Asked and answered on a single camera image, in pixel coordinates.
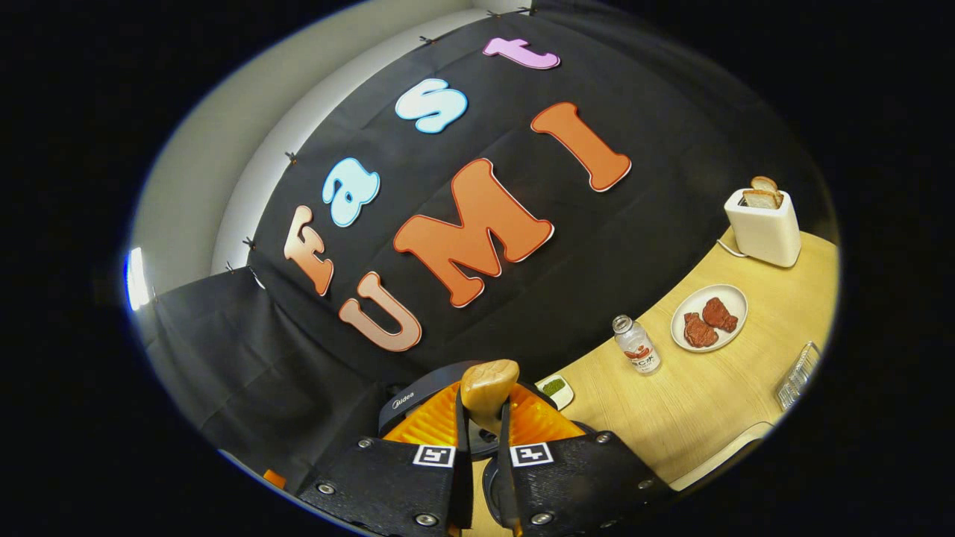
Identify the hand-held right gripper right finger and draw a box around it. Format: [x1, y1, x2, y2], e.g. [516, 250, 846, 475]
[496, 384, 676, 537]

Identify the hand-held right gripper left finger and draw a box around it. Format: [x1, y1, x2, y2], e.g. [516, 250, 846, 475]
[297, 382, 475, 537]

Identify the dark grey rice cooker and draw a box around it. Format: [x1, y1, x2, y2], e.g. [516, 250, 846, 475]
[377, 371, 598, 530]

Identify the wooden spoon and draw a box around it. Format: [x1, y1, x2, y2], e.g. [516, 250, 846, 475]
[460, 359, 521, 437]

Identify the wire chopstick holder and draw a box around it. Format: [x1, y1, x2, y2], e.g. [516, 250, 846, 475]
[776, 342, 821, 411]

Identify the white divided sauce dish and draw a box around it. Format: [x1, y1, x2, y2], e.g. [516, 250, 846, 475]
[536, 374, 575, 411]

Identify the small clear drink bottle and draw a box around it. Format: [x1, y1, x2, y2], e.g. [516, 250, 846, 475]
[612, 314, 662, 375]

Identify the red meat piece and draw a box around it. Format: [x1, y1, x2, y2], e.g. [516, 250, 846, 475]
[702, 297, 739, 333]
[683, 312, 719, 349]

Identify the white round plate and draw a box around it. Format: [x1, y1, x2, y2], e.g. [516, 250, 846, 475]
[670, 284, 748, 354]

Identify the white toaster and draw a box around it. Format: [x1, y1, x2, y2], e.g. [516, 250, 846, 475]
[724, 188, 802, 268]

